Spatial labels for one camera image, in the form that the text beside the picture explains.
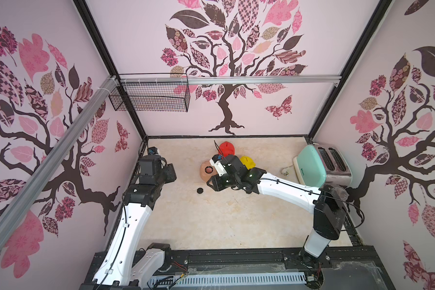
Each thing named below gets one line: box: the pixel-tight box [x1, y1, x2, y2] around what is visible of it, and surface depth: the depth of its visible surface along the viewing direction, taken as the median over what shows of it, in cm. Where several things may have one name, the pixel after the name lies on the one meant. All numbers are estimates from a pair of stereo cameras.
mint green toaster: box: [293, 142, 353, 188], surface depth 89 cm
